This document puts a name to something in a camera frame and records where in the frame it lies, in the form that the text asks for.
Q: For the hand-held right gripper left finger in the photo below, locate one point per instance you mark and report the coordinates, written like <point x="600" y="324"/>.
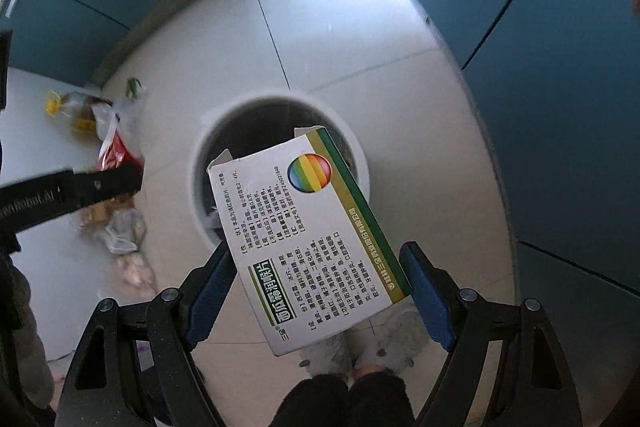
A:
<point x="210" y="297"/>

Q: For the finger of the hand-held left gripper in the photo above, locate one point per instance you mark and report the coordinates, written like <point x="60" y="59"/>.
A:
<point x="110" y="183"/>

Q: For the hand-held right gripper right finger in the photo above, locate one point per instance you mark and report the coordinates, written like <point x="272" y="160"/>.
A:
<point x="430" y="297"/>

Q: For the white green medicine box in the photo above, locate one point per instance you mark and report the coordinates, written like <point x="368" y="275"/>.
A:
<point x="310" y="257"/>

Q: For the white trash bin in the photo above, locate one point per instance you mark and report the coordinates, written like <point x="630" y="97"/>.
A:
<point x="250" y="132"/>

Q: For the red plastic bag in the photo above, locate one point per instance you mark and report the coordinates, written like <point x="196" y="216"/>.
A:
<point x="117" y="142"/>

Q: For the white plastic bag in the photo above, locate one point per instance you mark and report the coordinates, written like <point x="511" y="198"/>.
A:
<point x="125" y="232"/>

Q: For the grey fluffy slipper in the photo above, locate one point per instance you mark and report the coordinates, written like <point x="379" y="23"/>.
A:
<point x="395" y="342"/>
<point x="325" y="354"/>

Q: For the pale pink bag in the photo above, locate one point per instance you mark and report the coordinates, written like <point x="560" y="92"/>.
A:
<point x="135" y="271"/>

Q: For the clear bag with yellow items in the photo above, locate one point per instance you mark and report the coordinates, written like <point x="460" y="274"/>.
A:
<point x="70" y="112"/>

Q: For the person's dark trousers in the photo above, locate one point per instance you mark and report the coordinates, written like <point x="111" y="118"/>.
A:
<point x="350" y="402"/>

